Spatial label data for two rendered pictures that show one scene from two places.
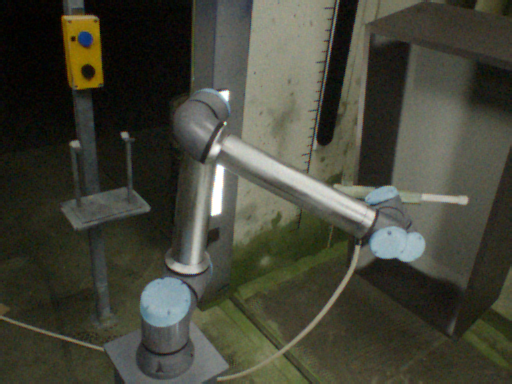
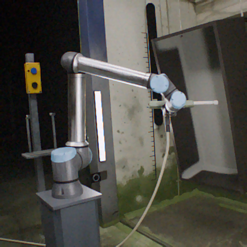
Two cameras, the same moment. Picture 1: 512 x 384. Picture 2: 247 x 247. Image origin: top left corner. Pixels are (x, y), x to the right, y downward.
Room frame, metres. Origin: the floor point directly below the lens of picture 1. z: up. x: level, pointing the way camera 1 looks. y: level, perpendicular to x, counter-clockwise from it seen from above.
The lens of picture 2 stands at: (-0.51, -0.31, 1.17)
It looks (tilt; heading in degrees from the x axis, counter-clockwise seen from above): 4 degrees down; 7
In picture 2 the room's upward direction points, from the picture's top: 4 degrees counter-clockwise
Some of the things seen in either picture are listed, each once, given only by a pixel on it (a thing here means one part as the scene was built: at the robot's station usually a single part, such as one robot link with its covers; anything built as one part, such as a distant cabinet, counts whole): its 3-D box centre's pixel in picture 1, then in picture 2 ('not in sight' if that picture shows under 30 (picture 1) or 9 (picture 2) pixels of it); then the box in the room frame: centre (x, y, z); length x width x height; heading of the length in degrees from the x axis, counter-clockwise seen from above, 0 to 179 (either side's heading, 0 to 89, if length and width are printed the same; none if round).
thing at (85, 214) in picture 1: (104, 174); (41, 133); (1.68, 0.63, 0.95); 0.26 x 0.15 x 0.32; 130
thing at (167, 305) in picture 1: (166, 312); (65, 163); (1.07, 0.24, 0.83); 0.17 x 0.15 x 0.18; 170
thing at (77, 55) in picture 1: (83, 52); (32, 78); (1.76, 0.70, 1.42); 0.12 x 0.06 x 0.26; 130
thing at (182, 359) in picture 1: (165, 345); (66, 186); (1.06, 0.24, 0.69); 0.19 x 0.19 x 0.10
